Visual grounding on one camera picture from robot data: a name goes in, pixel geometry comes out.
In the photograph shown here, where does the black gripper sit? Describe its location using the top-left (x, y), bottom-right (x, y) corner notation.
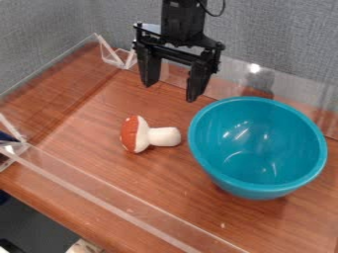
top-left (134, 0), bottom-right (226, 103)

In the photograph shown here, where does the red and white toy mushroom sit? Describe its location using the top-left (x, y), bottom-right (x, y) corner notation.
top-left (120, 115), bottom-right (182, 153)

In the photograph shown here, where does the blue plastic bowl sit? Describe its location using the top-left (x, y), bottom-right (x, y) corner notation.
top-left (187, 97), bottom-right (328, 200)

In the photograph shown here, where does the black cable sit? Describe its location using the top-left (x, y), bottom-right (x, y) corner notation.
top-left (195, 0), bottom-right (227, 18)

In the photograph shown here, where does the clear acrylic barrier wall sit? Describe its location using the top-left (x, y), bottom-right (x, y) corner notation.
top-left (0, 35), bottom-right (338, 253)

